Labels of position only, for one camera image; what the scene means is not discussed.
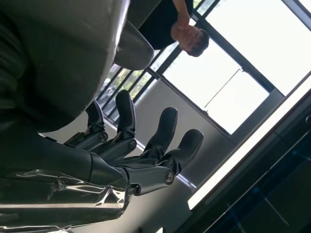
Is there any person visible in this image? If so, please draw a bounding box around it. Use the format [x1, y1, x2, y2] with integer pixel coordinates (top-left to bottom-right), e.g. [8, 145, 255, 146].
[138, 0, 210, 59]

